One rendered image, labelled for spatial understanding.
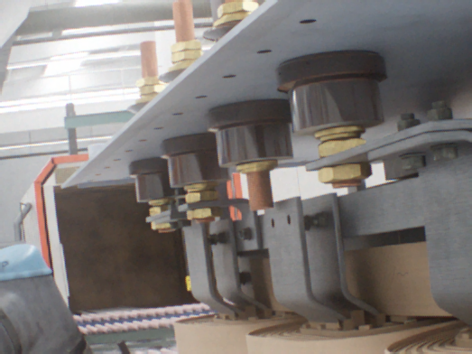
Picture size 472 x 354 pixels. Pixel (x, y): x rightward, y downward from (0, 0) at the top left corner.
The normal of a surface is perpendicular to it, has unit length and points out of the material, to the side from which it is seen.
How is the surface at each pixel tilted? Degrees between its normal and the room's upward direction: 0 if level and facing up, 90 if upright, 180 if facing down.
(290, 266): 90
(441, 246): 90
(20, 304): 76
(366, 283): 90
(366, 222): 90
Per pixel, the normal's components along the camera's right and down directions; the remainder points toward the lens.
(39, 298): 0.75, -0.13
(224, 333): -0.59, 0.01
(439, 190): -0.95, 0.09
